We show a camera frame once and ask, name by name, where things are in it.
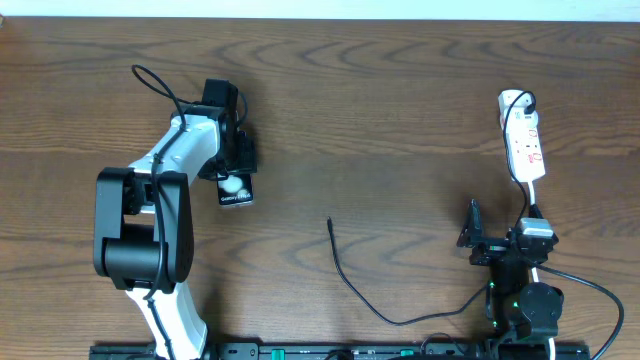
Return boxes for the black USB charging cable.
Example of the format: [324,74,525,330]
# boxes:
[326,90,538,327]

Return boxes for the white power strip cord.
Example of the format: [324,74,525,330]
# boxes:
[527,180,557,360]

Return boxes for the white USB wall charger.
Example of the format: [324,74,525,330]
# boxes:
[498,89,539,127]

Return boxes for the black flip smartphone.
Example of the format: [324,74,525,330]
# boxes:
[217,174,254,207]

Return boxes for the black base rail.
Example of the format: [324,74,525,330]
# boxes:
[88,340,591,360]

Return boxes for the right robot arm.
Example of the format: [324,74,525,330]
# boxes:
[456,201,564,359]

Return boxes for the white power strip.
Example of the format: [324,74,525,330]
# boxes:
[500,107,546,183]

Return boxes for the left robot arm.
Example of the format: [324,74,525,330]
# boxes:
[93,79,257,359]

